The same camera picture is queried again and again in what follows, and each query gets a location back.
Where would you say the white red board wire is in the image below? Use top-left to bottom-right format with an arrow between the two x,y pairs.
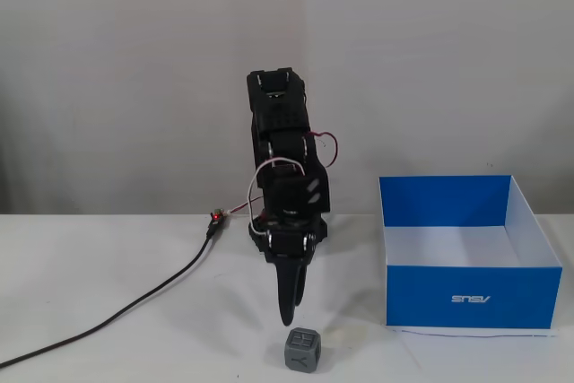
222,196 -> 265,218

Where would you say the gray block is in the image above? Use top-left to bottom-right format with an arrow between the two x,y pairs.
283,327 -> 322,374

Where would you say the blue and white cardboard box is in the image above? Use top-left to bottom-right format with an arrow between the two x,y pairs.
378,174 -> 564,338

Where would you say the white red arm wire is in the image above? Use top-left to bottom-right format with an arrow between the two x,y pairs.
245,130 -> 341,236

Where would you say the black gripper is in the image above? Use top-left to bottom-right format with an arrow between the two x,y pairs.
247,214 -> 329,329

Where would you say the black power cable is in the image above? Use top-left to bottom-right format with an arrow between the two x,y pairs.
0,220 -> 222,369

